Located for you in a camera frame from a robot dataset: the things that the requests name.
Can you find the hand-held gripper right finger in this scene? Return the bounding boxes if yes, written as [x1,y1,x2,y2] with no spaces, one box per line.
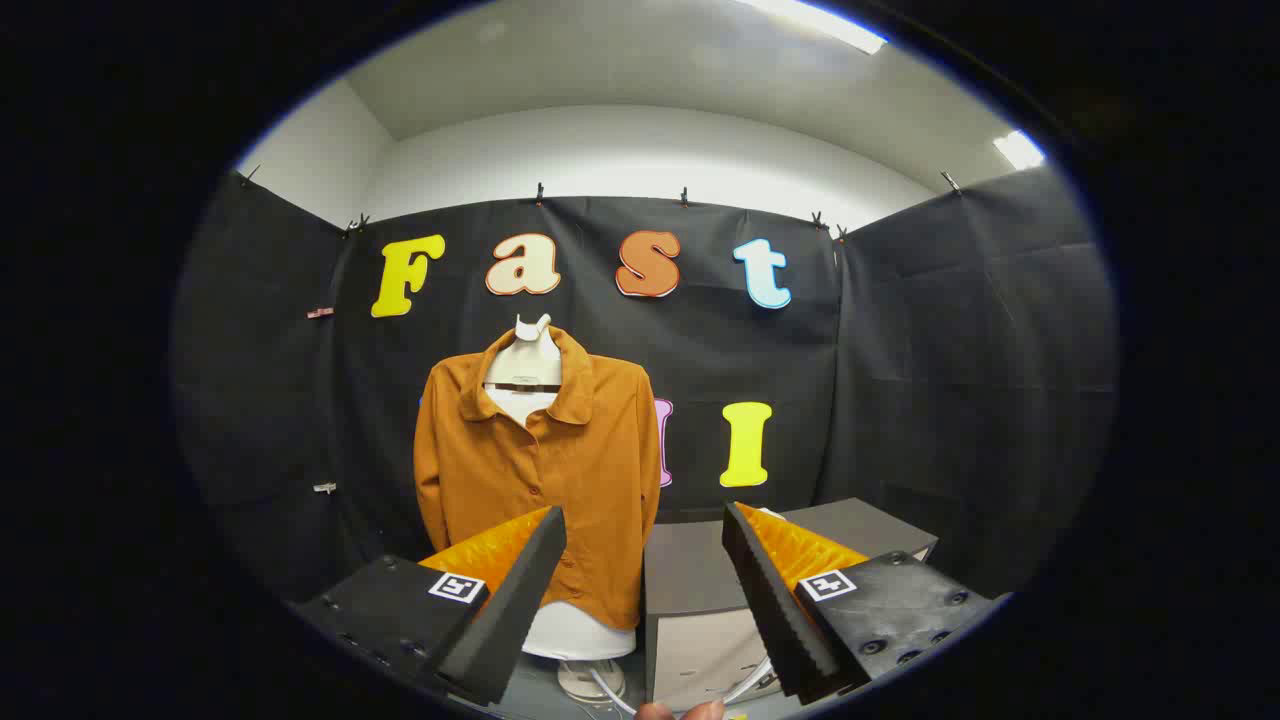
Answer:
[722,501,1001,705]

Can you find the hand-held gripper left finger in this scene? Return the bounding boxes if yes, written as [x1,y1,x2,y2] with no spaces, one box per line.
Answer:
[290,505,568,707]

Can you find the brown button-up shirt clothes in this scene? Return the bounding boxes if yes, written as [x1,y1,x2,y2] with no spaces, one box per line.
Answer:
[413,325,662,631]

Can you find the white garment form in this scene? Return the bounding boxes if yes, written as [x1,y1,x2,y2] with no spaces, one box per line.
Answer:
[484,385,637,661]

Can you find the grey drawer cabinet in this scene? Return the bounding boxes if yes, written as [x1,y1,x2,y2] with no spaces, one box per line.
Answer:
[643,497,939,713]

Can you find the white round stand base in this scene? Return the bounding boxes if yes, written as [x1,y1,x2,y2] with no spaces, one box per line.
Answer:
[557,658,627,704]

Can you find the black backdrop cloth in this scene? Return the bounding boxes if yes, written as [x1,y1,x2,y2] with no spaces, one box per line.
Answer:
[170,165,1119,611]

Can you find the small ceiling light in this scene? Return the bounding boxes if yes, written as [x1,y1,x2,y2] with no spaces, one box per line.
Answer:
[993,130,1046,171]

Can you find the long ceiling light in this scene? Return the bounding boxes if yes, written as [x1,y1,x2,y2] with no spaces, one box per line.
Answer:
[740,0,889,56]

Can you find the white cable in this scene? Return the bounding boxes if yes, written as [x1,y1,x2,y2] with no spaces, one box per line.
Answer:
[588,655,773,716]

